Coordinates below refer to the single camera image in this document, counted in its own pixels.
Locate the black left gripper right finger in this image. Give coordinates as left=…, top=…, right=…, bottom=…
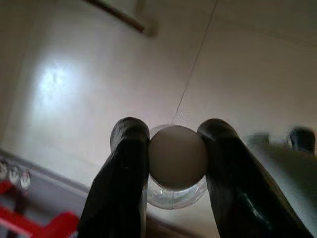
left=197, top=118, right=315, bottom=238

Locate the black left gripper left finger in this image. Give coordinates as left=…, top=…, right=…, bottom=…
left=79, top=116, right=151, bottom=238

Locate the red cardboard box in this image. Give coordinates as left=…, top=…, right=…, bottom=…
left=0, top=182, right=82, bottom=238

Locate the brown wooden trim strip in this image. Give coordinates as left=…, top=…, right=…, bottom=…
left=83, top=0, right=159, bottom=38

